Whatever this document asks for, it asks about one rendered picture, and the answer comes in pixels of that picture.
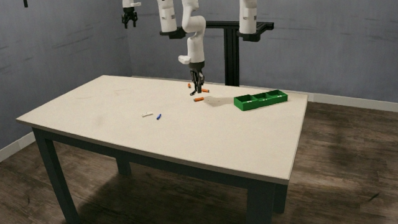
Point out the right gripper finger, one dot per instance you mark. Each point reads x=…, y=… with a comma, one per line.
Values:
x=125, y=21
x=134, y=19

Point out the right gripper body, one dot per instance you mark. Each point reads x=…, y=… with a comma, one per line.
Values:
x=128, y=11

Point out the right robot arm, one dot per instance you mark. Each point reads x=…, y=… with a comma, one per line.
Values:
x=166, y=11

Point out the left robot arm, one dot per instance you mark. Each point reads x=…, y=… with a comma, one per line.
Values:
x=248, y=10

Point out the green three-compartment tray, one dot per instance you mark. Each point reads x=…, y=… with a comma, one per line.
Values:
x=256, y=101

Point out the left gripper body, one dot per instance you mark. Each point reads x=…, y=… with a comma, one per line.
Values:
x=197, y=67

